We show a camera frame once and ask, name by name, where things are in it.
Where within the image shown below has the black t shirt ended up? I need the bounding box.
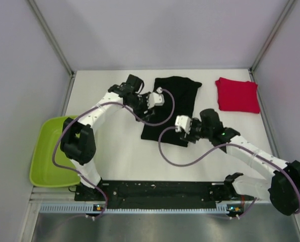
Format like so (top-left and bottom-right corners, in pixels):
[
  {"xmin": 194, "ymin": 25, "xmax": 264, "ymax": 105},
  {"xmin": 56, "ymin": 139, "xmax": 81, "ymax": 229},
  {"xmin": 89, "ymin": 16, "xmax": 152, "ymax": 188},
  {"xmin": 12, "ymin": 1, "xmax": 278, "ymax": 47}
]
[{"xmin": 141, "ymin": 76, "xmax": 202, "ymax": 142}]

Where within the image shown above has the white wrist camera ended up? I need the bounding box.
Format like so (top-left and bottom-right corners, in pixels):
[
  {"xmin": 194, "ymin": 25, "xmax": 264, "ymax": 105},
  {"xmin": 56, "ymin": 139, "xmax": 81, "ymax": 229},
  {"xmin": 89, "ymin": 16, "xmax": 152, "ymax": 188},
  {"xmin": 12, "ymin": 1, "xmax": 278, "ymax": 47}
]
[
  {"xmin": 147, "ymin": 87, "xmax": 165, "ymax": 109},
  {"xmin": 175, "ymin": 115, "xmax": 192, "ymax": 134}
]

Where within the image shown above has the left aluminium frame post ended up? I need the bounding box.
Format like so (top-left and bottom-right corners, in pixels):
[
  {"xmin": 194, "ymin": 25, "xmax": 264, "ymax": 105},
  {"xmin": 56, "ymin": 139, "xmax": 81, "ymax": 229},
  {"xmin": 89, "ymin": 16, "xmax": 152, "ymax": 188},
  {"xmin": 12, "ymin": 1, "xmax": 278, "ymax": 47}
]
[{"xmin": 26, "ymin": 0, "xmax": 75, "ymax": 76}]

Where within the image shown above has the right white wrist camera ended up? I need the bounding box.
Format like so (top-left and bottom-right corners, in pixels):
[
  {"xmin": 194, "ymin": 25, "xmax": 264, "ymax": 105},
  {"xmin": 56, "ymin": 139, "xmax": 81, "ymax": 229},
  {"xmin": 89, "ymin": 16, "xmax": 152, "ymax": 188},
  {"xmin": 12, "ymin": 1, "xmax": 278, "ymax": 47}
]
[{"xmin": 175, "ymin": 115, "xmax": 192, "ymax": 134}]

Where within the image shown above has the folded red t shirt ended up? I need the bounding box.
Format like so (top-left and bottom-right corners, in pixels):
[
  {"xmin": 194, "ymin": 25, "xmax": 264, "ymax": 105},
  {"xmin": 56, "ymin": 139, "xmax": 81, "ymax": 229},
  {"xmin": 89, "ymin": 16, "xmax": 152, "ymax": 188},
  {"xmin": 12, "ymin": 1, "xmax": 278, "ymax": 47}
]
[{"xmin": 215, "ymin": 77, "xmax": 260, "ymax": 114}]

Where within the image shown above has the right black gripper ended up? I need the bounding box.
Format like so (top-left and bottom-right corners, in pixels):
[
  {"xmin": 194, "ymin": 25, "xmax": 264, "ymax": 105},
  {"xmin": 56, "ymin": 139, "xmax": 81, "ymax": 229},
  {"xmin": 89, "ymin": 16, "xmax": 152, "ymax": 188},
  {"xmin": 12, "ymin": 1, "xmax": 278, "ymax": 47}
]
[{"xmin": 181, "ymin": 118, "xmax": 212, "ymax": 143}]

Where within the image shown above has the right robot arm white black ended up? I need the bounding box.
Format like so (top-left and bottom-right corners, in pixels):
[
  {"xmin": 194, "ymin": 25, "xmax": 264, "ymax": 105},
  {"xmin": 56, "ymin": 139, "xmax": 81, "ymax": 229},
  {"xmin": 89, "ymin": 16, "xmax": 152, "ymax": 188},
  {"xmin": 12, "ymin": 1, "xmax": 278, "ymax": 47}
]
[{"xmin": 175, "ymin": 108, "xmax": 300, "ymax": 216}]

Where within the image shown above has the grey slotted cable duct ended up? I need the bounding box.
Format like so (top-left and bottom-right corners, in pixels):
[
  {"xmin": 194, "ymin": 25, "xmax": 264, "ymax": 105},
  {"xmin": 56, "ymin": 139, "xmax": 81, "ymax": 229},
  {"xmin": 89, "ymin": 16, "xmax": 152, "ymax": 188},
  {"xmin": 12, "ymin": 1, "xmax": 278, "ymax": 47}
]
[{"xmin": 40, "ymin": 203, "xmax": 244, "ymax": 214}]

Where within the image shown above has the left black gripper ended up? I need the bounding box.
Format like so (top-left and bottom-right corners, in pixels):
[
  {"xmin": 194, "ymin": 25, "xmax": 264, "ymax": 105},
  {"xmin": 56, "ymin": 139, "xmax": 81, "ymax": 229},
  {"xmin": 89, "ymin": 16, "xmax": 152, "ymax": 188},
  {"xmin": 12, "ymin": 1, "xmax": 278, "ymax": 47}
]
[{"xmin": 126, "ymin": 91, "xmax": 155, "ymax": 122}]

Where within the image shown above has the aluminium frame post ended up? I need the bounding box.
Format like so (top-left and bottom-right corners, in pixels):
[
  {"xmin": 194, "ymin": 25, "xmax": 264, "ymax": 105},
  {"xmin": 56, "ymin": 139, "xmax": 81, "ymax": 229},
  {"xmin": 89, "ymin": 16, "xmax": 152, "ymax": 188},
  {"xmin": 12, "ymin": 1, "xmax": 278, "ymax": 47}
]
[
  {"xmin": 26, "ymin": 0, "xmax": 75, "ymax": 76},
  {"xmin": 249, "ymin": 0, "xmax": 298, "ymax": 74}
]

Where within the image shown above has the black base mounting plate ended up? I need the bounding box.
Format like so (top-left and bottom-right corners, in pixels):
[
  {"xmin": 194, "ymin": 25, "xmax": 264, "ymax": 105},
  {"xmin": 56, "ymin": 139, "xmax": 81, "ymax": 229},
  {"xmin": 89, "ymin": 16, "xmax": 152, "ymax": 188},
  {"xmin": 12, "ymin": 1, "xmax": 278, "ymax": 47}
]
[{"xmin": 74, "ymin": 179, "xmax": 254, "ymax": 209}]

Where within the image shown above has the right aluminium frame post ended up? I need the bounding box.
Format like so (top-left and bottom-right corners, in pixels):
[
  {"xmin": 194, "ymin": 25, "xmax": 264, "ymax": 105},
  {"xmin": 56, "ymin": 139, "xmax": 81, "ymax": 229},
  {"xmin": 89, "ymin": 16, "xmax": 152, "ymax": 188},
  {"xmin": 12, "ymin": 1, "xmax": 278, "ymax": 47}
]
[{"xmin": 249, "ymin": 0, "xmax": 298, "ymax": 74}]

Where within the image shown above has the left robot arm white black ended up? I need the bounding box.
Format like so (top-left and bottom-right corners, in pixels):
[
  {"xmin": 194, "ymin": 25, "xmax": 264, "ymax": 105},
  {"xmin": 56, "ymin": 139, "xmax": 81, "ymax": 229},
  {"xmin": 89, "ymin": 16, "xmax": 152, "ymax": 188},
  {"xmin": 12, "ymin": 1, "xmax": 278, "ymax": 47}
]
[{"xmin": 60, "ymin": 75, "xmax": 164, "ymax": 200}]

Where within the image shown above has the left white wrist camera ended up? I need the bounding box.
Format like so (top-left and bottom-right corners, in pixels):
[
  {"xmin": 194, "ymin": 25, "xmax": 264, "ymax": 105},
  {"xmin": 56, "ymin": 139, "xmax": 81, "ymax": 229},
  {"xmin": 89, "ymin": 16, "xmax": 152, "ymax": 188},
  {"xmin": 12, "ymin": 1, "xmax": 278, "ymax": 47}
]
[{"xmin": 147, "ymin": 87, "xmax": 165, "ymax": 109}]

